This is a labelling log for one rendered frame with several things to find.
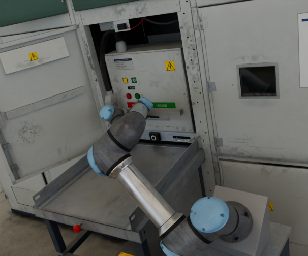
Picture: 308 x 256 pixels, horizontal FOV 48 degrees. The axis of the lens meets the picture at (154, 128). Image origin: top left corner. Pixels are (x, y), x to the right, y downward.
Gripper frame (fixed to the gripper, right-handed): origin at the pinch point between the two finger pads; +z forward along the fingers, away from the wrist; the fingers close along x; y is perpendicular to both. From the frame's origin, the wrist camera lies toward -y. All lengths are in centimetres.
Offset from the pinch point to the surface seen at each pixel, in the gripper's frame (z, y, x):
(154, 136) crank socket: 7.2, 5.6, -9.3
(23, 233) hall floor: 35, -134, -96
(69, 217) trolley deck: -49, -2, -49
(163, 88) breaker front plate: -3.4, 15.6, 16.8
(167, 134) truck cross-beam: 9.2, 12.8, -7.4
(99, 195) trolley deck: -34, 2, -40
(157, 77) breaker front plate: -6.6, 13.2, 22.4
